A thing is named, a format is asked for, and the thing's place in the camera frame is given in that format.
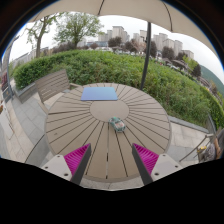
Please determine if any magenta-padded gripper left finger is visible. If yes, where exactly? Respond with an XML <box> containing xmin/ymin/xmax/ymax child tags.
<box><xmin>40</xmin><ymin>143</ymin><xmax>93</xmax><ymax>186</ymax></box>

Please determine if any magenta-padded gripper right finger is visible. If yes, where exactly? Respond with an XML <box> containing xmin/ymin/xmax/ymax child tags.
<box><xmin>131</xmin><ymin>142</ymin><xmax>184</xmax><ymax>187</ymax></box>

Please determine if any transparent green computer mouse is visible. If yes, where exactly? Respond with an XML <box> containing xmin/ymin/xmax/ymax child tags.
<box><xmin>108</xmin><ymin>116</ymin><xmax>127</xmax><ymax>133</ymax></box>

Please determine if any blue rectangular mouse pad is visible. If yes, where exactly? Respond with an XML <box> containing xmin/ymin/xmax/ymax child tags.
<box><xmin>80</xmin><ymin>86</ymin><xmax>119</xmax><ymax>102</ymax></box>

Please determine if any metal railing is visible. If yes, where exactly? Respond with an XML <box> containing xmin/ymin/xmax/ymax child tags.
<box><xmin>188</xmin><ymin>113</ymin><xmax>224</xmax><ymax>163</ymax></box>

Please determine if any slatted wooden chair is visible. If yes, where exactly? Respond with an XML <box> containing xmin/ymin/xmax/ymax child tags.
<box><xmin>34</xmin><ymin>68</ymin><xmax>81</xmax><ymax>105</ymax></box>

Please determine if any green hedge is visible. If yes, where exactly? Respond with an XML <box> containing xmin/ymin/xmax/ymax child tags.
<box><xmin>12</xmin><ymin>49</ymin><xmax>224</xmax><ymax>131</ymax></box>

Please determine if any dark parasol pole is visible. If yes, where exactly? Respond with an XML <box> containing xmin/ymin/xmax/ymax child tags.
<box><xmin>139</xmin><ymin>21</ymin><xmax>153</xmax><ymax>92</ymax></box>

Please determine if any group of apartment buildings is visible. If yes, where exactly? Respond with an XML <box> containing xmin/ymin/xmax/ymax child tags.
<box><xmin>96</xmin><ymin>25</ymin><xmax>195</xmax><ymax>61</ymax></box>

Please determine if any thin sparse tree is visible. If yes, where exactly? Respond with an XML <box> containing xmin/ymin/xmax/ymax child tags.
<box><xmin>25</xmin><ymin>13</ymin><xmax>63</xmax><ymax>60</ymax></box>

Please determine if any leafy green tree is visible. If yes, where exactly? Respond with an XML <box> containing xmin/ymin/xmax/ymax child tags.
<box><xmin>53</xmin><ymin>12</ymin><xmax>105</xmax><ymax>48</ymax></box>

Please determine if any beige parasol canopy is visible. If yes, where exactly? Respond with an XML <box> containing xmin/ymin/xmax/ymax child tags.
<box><xmin>28</xmin><ymin>0</ymin><xmax>218</xmax><ymax>58</ymax></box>

